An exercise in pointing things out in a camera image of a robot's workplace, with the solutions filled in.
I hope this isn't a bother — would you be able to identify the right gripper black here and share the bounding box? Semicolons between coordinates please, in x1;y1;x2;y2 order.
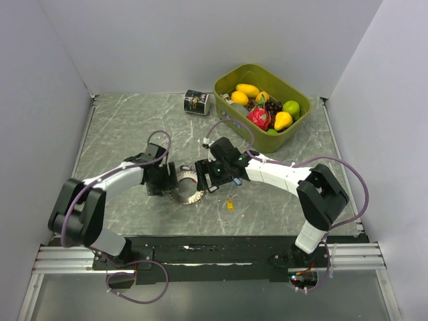
195;156;233;191

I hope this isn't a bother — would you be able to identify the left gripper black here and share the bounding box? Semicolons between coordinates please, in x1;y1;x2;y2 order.
146;161;179;196

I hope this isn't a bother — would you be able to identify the round metal key ring disc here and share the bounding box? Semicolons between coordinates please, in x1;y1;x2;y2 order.
170;165;205;205

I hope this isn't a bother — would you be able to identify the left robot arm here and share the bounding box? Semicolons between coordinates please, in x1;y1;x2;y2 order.
47;143;178;269

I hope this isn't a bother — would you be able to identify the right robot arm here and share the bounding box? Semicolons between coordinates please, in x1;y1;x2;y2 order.
195;137;349;267

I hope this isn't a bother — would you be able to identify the blue tag loose key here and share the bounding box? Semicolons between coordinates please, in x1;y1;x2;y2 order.
233;178;242;186

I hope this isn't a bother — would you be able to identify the black tag key lower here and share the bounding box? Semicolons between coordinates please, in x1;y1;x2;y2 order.
208;185;219;193

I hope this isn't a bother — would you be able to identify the yellow tag key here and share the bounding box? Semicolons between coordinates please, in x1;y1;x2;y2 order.
226;194;237;211

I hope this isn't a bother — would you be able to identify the red dragon fruit toy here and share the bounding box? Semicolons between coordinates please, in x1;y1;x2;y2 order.
247;108;271;131

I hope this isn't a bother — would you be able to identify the yellow lemon toy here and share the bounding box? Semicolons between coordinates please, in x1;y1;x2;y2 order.
231;91;249;106

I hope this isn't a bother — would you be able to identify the black printed paper cup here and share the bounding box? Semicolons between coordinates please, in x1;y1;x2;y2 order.
183;90;210;116

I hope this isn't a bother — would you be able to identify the yellow pear toy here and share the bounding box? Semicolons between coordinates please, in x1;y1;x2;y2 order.
274;112;294;132

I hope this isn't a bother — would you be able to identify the dark grapes toy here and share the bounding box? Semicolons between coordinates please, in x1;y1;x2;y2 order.
246;100;283;121

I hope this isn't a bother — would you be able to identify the yellow mango toy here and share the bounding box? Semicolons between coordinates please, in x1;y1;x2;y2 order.
235;84;260;98

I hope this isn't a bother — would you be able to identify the orange fruit toy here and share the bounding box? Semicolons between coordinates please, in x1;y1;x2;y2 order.
255;91;270;103

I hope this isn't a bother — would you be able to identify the green apple toy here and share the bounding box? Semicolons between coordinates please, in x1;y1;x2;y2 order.
282;100;300;121

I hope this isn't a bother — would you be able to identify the green plastic bin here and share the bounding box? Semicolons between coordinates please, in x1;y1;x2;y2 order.
213;64;312;153

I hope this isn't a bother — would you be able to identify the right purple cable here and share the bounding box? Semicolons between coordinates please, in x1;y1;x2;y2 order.
204;118;370;294

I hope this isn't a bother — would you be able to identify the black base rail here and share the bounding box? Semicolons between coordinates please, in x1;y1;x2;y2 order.
92;235;328;285

